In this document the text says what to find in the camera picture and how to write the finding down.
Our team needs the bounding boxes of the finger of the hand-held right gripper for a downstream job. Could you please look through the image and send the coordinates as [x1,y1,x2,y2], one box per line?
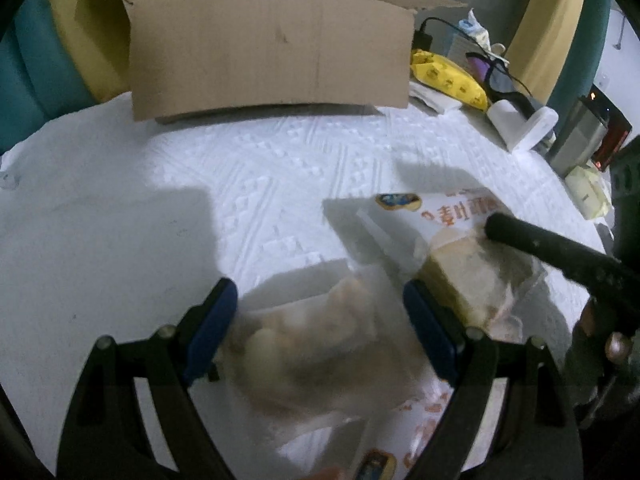
[484,211,640,311]

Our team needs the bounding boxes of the white paper napkin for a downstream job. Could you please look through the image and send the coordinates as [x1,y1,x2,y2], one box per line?
[409,80,463,115]

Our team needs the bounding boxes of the white embossed tablecloth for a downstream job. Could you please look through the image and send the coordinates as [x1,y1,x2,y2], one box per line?
[0,91,616,476]

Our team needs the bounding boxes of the silver thermos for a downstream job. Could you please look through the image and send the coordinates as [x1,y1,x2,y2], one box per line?
[549,96,610,177]

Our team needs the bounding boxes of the white bread packet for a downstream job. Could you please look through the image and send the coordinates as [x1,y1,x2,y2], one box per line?
[355,187,548,343]
[215,260,456,480]

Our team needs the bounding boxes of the teal curtain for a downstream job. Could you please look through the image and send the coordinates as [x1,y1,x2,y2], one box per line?
[547,0,613,111]
[0,0,96,153]

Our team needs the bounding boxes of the person's right hand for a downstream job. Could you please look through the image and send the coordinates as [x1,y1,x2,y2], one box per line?
[579,304,637,367]

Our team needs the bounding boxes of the white blue crumpled bag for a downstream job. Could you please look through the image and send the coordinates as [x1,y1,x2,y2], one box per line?
[459,7,507,57]

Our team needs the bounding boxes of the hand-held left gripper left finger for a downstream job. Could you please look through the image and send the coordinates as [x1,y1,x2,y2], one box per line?
[55,277,239,480]

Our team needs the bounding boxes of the cream snack packet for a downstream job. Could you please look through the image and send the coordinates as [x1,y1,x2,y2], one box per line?
[564,165,614,221]

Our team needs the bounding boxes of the yellow patterned snack packet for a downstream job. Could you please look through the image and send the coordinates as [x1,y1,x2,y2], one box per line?
[410,48,489,112]

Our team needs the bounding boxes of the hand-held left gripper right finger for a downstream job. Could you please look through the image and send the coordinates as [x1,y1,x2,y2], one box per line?
[402,280,583,480]

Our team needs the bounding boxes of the black glasses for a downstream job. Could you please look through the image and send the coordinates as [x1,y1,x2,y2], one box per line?
[465,51,533,108]

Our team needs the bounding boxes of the black red device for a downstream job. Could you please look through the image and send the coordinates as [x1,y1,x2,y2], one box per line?
[580,85,634,172]

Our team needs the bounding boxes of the black charger with cable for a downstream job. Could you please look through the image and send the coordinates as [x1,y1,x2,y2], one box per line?
[413,16,468,52]

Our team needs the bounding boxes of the yellow curtain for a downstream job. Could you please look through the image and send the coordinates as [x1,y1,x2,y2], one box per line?
[505,0,588,106]
[45,0,133,103]

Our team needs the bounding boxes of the brown cardboard box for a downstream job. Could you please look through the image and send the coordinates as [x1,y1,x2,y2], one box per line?
[70,0,468,123]

